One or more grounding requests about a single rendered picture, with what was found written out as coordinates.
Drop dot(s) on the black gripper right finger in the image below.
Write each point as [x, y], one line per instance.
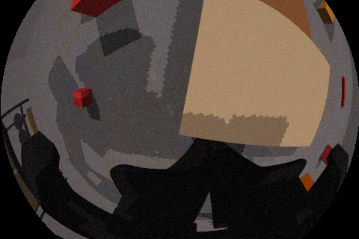
[236, 180]

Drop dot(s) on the orange rectangular bar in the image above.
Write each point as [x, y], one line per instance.
[326, 13]

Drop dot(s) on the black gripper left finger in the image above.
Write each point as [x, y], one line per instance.
[186, 182]

